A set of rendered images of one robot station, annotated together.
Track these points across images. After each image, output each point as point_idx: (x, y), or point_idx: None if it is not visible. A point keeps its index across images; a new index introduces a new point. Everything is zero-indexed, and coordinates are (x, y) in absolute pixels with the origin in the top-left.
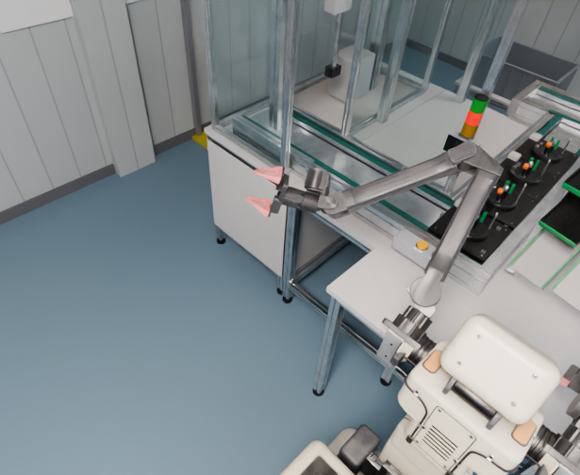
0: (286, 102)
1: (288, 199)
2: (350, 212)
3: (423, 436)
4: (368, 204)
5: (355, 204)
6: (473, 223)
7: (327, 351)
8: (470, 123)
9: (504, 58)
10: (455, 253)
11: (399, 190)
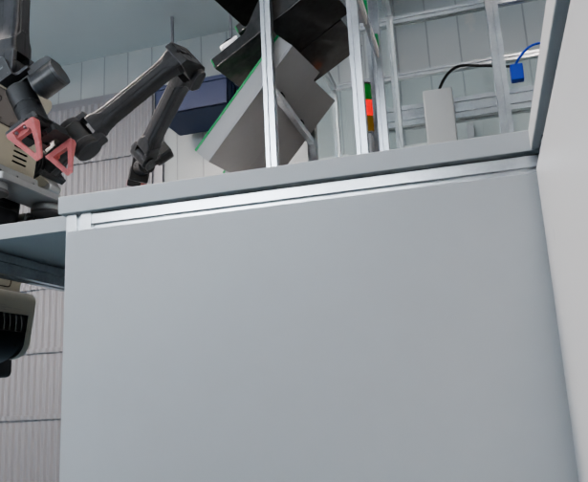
0: None
1: (134, 163)
2: (143, 151)
3: None
4: (148, 138)
5: (139, 137)
6: (135, 83)
7: None
8: None
9: (368, 39)
10: (107, 102)
11: (156, 113)
